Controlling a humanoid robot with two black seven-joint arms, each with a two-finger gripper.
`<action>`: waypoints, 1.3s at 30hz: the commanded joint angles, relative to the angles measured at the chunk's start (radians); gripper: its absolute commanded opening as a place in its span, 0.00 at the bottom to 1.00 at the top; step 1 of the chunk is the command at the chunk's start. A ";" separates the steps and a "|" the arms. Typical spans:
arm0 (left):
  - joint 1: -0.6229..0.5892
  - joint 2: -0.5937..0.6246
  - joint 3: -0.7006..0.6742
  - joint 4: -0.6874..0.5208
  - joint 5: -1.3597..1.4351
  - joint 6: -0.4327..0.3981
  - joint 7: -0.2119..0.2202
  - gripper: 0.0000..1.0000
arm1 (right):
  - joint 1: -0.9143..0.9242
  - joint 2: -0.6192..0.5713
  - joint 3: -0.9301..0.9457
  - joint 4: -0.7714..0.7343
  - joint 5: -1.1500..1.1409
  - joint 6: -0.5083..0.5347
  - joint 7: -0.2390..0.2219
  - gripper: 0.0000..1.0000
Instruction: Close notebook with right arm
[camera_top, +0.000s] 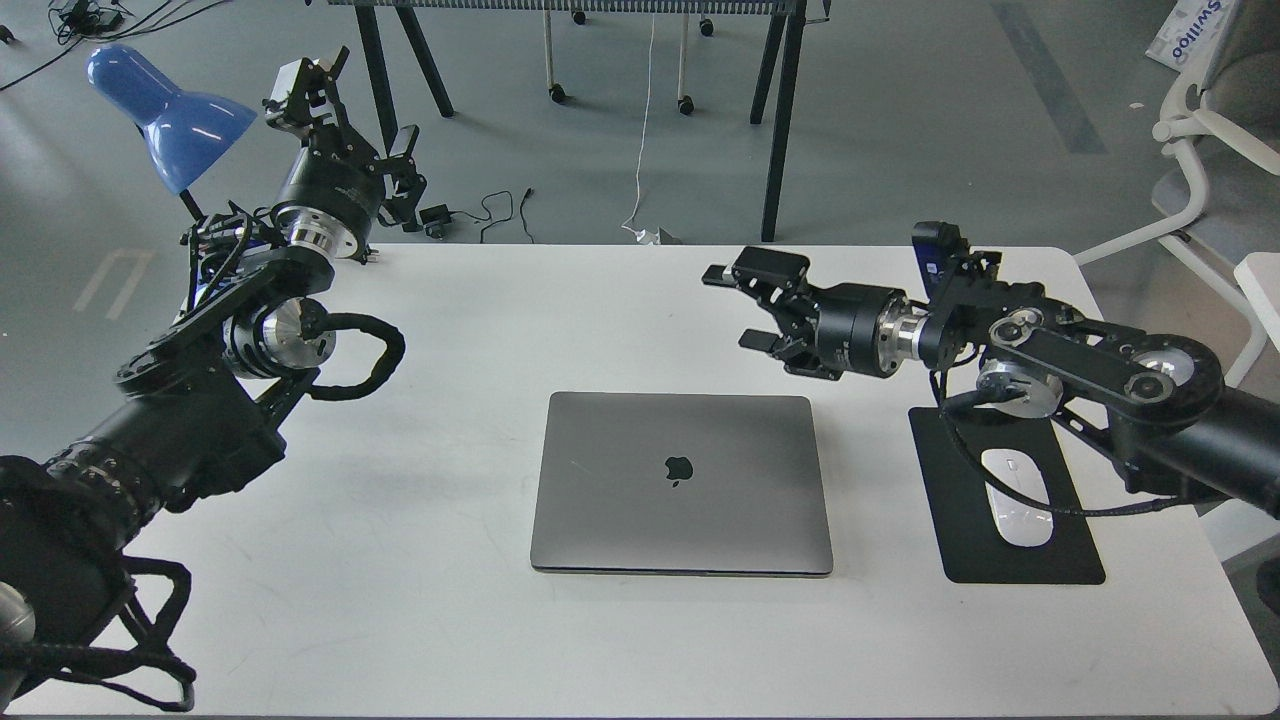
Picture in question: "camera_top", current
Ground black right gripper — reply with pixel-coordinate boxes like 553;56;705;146
701;246;925;380

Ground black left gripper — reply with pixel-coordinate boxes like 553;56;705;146
262;46;428;263

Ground grey laptop computer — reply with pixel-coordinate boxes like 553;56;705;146
530;391;833;577

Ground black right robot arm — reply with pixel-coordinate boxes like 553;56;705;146
701;222;1279;516

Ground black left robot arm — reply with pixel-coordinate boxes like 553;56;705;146
1;47;425;712

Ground blue desk lamp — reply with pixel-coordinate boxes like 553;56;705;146
86;44;256;222

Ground black mouse pad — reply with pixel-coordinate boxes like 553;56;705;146
908;407;1106;585

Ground white rolling cart legs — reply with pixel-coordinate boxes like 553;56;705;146
540;9;716;117

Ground black legged background table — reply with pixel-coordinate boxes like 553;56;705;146
328;0;831;243

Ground white computer mouse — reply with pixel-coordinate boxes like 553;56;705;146
979;447;1055;550

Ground white box with blue lettering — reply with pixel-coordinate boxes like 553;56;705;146
1146;0;1236;70

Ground white office chair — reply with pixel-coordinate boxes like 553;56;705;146
1076;1;1279;387

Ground black power adapter with cable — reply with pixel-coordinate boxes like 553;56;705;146
417;187;538;243

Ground white hanging cable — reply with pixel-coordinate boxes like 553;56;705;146
620;12;684;247

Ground black cable bundle on floor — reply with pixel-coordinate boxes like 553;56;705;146
0;0;236;94

